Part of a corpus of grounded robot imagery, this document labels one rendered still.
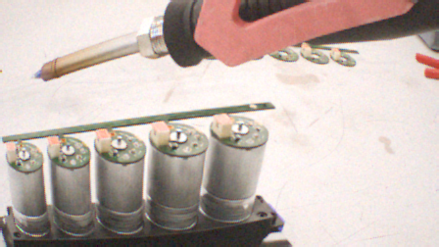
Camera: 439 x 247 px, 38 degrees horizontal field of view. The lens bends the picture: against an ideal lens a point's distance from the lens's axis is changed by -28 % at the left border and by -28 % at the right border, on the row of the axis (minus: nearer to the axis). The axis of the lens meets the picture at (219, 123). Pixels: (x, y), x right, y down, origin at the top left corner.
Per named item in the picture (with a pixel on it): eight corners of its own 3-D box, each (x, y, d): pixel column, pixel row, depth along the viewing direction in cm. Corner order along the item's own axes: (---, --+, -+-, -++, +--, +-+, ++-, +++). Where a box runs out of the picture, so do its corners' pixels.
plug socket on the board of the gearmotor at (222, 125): (236, 136, 36) (239, 123, 35) (218, 139, 35) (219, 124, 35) (227, 126, 36) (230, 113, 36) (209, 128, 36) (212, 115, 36)
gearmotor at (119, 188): (151, 244, 36) (155, 156, 33) (107, 247, 35) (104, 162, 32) (130, 216, 38) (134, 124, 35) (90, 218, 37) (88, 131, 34)
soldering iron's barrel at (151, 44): (40, 97, 28) (174, 61, 25) (32, 63, 27) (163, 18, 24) (55, 82, 29) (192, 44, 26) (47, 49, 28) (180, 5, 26)
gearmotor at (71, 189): (101, 247, 35) (97, 162, 32) (63, 248, 34) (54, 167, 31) (84, 218, 36) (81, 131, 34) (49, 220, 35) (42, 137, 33)
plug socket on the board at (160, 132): (173, 144, 35) (175, 130, 34) (155, 147, 34) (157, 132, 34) (167, 134, 35) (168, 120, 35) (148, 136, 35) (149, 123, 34)
